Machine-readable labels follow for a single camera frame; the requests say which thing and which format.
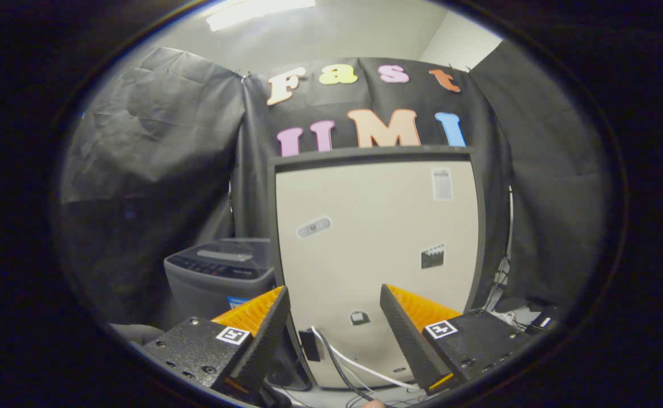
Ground tangle of thin floor cables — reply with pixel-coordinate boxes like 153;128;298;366
346;388;431;408

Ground black backdrop cloth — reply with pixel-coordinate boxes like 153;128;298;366
59;40;610;326

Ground black device with white cables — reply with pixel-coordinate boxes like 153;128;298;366
490;297;564;335

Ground white hanging cable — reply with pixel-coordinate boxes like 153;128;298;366
499;186;517;295

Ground thick white cable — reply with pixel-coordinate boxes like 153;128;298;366
311;326;418;392

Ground grey washing machine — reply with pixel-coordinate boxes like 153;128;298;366
163;238;280;335

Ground beige cabinet with dark frame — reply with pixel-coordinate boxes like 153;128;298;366
267;146;488;392

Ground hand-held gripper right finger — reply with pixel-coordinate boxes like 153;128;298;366
380;283;537;396

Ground thick black cable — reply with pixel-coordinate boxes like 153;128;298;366
316;333;392;407

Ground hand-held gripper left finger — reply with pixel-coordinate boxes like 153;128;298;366
142;286;291;400

